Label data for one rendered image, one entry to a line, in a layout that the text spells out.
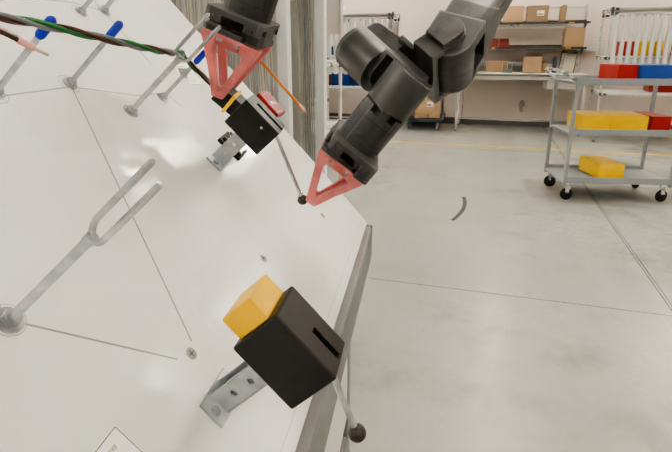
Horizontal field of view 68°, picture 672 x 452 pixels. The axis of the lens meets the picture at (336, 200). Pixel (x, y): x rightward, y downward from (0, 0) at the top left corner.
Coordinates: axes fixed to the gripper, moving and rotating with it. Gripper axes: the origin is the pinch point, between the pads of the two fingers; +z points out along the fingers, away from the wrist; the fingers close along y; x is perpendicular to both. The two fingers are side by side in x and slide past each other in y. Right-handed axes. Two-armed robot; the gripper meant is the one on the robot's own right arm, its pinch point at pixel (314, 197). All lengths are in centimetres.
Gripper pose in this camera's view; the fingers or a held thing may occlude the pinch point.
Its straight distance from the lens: 64.7
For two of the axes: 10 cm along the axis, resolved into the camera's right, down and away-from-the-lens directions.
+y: -0.8, 3.6, -9.3
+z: -6.0, 7.2, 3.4
